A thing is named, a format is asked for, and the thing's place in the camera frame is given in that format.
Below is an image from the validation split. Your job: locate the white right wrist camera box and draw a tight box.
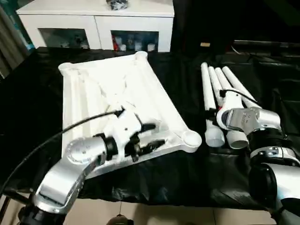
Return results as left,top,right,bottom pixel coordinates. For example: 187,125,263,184
217,90,243,112

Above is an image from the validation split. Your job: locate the white plastic table leg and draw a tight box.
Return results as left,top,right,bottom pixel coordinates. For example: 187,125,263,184
208,66,249,150
201,62,226,148
215,67,237,94
222,66,261,108

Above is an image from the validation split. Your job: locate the white plastic table top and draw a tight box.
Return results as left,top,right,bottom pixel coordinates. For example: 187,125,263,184
58,51,203,180

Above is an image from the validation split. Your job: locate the dark robot body part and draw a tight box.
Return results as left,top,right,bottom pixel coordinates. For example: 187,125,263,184
109,214,132,225

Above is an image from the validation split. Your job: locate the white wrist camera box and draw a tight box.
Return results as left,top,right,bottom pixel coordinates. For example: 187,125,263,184
104,109,143,160
217,90,243,112

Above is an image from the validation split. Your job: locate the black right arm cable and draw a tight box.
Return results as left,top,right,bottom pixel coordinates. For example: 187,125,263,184
219,88,258,104

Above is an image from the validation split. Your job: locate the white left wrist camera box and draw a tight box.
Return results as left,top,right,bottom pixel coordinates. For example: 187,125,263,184
104,109,143,160

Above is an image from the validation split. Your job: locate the black work mat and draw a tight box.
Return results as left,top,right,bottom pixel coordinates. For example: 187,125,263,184
0,46,300,211

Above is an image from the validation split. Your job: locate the black cable bundle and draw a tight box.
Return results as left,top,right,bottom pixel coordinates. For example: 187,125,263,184
106,0,129,10

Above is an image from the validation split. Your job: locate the beige curtain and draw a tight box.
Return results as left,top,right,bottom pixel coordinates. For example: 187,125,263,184
0,4,31,79

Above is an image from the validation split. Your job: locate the white cabinet with glass doors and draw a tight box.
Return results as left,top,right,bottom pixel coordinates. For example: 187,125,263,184
15,0,175,53

